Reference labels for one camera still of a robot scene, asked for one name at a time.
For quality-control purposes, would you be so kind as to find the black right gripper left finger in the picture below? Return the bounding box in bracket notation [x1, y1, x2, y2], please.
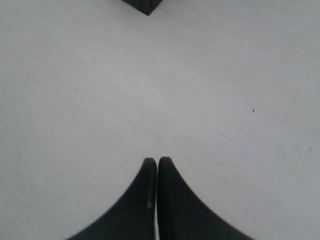
[70, 157, 157, 240]

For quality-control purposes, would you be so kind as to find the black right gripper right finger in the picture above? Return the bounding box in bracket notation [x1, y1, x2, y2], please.
[157, 156, 252, 240]

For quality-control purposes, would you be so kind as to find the black two-tier metal rack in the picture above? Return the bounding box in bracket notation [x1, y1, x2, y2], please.
[123, 0, 162, 16]

